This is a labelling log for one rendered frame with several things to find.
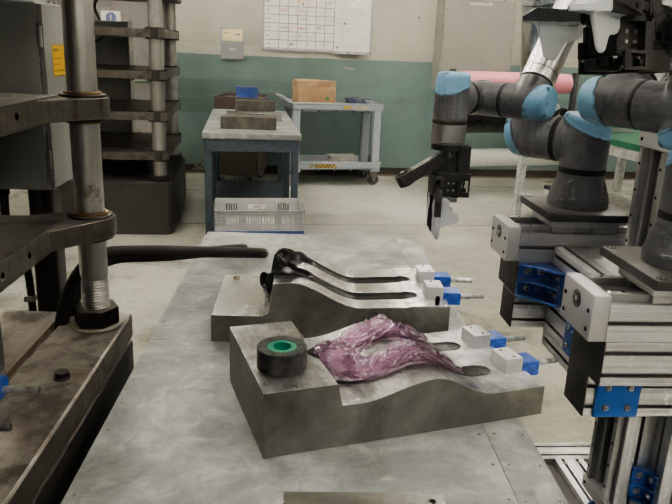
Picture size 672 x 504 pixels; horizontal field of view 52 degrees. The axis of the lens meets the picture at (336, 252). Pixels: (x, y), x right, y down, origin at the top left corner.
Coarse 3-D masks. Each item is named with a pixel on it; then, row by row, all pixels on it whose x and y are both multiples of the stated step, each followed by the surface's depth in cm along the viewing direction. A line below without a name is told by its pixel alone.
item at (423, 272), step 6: (420, 270) 158; (426, 270) 158; (432, 270) 158; (420, 276) 157; (426, 276) 158; (432, 276) 158; (438, 276) 158; (444, 276) 159; (420, 282) 158; (444, 282) 159; (450, 282) 159; (456, 282) 161; (462, 282) 161; (468, 282) 161
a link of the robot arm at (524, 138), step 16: (528, 0) 164; (544, 0) 162; (528, 32) 168; (528, 48) 169; (512, 128) 179; (528, 128) 175; (544, 128) 174; (512, 144) 180; (528, 144) 177; (544, 144) 174
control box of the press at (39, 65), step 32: (0, 0) 141; (0, 32) 143; (32, 32) 143; (0, 64) 145; (32, 64) 145; (64, 64) 156; (32, 128) 149; (64, 128) 158; (0, 160) 150; (32, 160) 151; (64, 160) 158; (0, 192) 156; (32, 192) 165; (64, 256) 174; (32, 288) 171
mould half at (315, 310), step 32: (224, 288) 158; (256, 288) 158; (288, 288) 141; (320, 288) 144; (352, 288) 154; (384, 288) 154; (416, 288) 154; (224, 320) 142; (256, 320) 143; (288, 320) 143; (320, 320) 143; (352, 320) 144; (416, 320) 144; (448, 320) 144
